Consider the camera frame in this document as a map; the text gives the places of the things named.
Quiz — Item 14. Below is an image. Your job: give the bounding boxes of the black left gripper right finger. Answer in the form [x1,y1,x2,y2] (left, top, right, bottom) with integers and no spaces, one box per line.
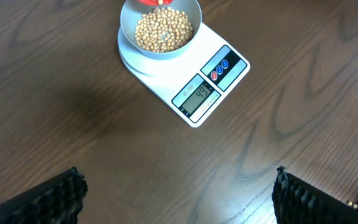
[272,166,358,224]

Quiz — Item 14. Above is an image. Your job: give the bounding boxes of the soybeans in bowl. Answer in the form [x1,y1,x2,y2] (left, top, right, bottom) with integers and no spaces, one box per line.
[134,7,195,53]

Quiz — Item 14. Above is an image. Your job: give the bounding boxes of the red plastic scoop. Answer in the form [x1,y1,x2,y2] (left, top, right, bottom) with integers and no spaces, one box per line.
[138,0,173,6]

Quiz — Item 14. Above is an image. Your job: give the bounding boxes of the grey-green plastic bowl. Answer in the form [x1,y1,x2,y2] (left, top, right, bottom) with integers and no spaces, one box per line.
[120,0,203,60]

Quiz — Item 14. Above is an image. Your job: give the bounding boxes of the white digital kitchen scale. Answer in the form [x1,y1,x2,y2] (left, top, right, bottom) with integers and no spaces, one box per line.
[117,24,250,128]

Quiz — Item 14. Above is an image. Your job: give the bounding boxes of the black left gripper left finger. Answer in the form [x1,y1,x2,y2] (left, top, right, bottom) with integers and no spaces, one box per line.
[0,167,88,224]

